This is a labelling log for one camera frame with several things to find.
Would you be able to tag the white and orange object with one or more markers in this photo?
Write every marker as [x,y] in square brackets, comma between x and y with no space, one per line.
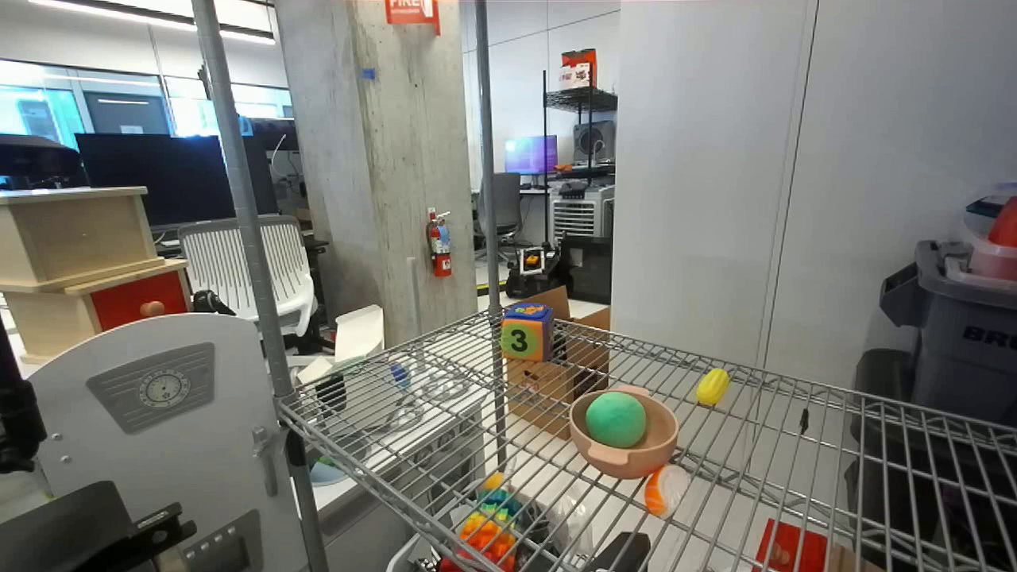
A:
[665,490]

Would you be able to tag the red box below shelf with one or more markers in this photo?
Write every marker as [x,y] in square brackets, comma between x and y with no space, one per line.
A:
[791,547]

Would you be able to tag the colourful number cube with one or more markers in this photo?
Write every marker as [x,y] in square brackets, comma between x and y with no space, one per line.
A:
[525,330]

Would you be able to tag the red fire extinguisher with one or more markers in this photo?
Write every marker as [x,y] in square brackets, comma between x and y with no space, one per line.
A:
[439,241]

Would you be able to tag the cardboard box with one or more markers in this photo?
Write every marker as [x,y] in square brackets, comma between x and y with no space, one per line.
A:
[540,392]

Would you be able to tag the green ball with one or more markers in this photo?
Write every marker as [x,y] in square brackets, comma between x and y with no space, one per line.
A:
[617,422]

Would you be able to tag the black storage rack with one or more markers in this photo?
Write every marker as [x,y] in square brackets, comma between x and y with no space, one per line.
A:
[579,184]

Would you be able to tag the pink bowl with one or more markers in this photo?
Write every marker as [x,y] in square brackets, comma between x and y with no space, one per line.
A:
[654,452]

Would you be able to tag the yellow lemon toy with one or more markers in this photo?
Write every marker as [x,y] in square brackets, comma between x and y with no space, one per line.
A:
[714,384]

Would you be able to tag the colourful stacked toy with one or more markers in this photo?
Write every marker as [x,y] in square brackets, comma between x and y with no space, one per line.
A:
[490,524]

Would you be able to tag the white toy kitchen panel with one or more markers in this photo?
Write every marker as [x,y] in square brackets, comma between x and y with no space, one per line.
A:
[177,410]

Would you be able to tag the wooden toy house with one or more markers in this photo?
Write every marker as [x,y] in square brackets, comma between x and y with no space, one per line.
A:
[76,261]

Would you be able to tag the grey plastic bin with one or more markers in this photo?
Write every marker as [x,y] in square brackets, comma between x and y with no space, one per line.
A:
[964,334]

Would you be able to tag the metal wire shelf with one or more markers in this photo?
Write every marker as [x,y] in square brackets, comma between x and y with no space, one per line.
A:
[777,161]

